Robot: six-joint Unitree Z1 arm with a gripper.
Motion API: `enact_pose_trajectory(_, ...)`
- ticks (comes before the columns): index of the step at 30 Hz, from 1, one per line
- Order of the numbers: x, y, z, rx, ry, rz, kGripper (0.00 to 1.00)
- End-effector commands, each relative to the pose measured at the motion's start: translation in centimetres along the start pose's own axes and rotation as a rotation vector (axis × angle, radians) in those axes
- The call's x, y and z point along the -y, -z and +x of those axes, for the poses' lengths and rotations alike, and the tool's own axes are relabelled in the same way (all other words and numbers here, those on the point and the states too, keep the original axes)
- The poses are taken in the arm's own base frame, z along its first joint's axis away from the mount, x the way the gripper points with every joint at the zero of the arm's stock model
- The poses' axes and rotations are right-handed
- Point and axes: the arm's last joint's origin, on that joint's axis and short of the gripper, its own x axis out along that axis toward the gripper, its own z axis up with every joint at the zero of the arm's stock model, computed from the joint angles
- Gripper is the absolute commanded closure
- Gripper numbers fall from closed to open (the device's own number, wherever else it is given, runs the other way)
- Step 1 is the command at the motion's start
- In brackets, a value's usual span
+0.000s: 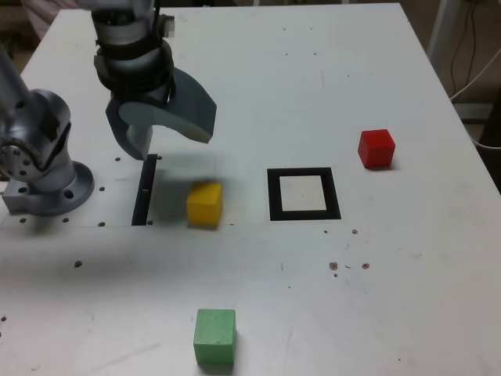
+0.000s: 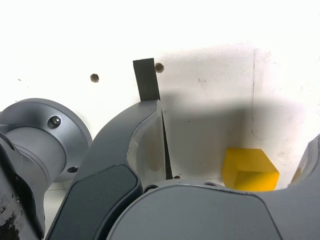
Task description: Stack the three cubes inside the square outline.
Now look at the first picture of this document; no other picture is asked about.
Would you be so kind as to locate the green cube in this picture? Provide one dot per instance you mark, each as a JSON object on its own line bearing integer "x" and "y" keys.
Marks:
{"x": 214, "y": 340}

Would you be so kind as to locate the black tape square outline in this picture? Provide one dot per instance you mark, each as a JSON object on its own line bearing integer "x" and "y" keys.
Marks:
{"x": 274, "y": 196}

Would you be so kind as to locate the white metal frame post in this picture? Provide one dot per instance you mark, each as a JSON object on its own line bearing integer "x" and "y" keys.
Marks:
{"x": 440, "y": 31}

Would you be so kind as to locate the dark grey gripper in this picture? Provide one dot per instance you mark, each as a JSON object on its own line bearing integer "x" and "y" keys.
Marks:
{"x": 156, "y": 96}

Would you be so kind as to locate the pale pink cloth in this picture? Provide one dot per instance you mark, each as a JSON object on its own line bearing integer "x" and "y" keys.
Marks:
{"x": 43, "y": 15}

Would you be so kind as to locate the red cube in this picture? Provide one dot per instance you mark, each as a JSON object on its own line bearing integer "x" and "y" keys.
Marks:
{"x": 375, "y": 150}

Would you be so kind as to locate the yellow cube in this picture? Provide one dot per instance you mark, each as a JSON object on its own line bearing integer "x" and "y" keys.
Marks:
{"x": 203, "y": 207}

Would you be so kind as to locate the black tape strip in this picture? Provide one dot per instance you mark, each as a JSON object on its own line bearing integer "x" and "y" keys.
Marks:
{"x": 141, "y": 196}

